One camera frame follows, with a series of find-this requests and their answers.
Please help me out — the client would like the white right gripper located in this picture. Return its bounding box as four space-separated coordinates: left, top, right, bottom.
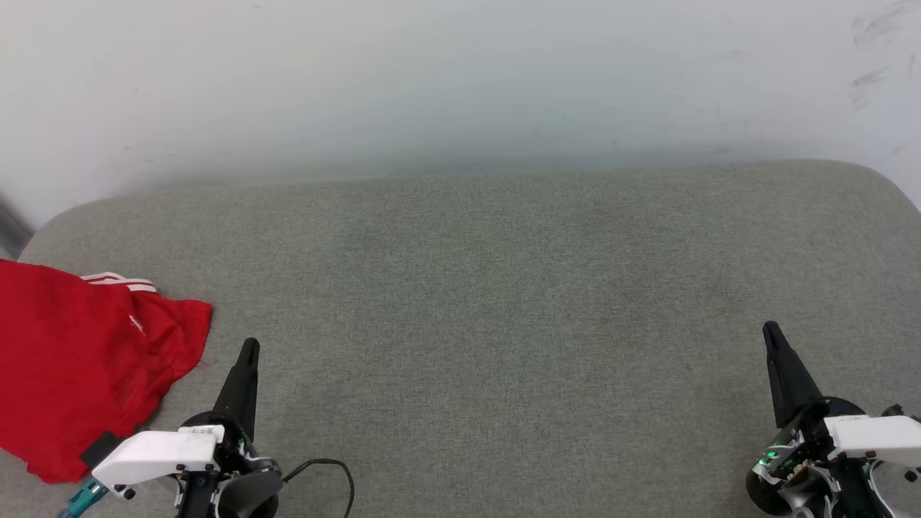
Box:
745 321 921 518

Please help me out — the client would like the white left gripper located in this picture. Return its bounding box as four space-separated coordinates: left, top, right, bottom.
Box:
92 338 283 518

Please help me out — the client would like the red basketball jersey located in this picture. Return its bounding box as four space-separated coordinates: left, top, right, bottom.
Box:
0 259 214 484

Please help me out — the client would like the grey fabric sofa seat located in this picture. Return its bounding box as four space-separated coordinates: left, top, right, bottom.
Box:
0 160 921 518

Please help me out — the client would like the thin black cable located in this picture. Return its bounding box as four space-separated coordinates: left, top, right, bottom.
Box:
283 458 355 518

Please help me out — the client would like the teal left camera cable plug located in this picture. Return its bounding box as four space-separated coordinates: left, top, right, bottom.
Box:
58 480 110 518

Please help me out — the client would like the dark grey wall skirting strip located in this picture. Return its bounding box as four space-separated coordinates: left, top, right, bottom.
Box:
0 193 35 261

